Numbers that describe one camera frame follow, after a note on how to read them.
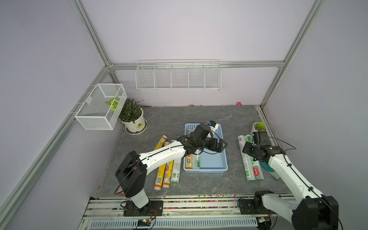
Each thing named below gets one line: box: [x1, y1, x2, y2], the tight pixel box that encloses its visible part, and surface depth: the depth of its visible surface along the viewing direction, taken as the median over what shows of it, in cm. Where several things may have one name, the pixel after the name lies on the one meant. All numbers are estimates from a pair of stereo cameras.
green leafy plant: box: [118, 97, 143, 125], surface depth 95 cm
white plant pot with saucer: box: [121, 107, 148, 136], surface depth 104 cm
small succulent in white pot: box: [252, 121, 268, 133], surface depth 98 cm
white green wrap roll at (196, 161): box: [192, 153, 201, 170], surface depth 86 cm
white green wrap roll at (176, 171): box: [170, 157, 182, 184], surface depth 84 cm
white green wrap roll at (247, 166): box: [237, 134, 256, 182], surface depth 85 cm
